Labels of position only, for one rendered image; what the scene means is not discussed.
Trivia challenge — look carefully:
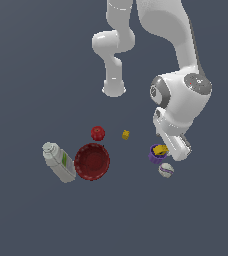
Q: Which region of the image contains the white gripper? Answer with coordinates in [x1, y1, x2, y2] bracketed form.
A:
[152, 106, 193, 163]

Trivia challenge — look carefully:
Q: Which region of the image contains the yellow toy piece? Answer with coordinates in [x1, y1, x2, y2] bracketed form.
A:
[152, 144, 170, 157]

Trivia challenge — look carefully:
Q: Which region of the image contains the purple ribbed cup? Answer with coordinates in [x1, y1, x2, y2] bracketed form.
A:
[147, 143, 169, 165]

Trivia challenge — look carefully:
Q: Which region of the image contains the white ball with purple stripe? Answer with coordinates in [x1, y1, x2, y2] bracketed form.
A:
[158, 162, 175, 179]

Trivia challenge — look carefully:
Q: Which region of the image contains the small yellow block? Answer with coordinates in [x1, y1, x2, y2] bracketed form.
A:
[121, 129, 131, 141]

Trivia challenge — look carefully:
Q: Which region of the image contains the dark red round bowl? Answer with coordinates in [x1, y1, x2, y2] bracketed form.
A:
[73, 142, 111, 182]

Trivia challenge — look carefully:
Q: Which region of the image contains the white bottle with green label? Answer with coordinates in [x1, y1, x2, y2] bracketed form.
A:
[41, 141, 77, 184]

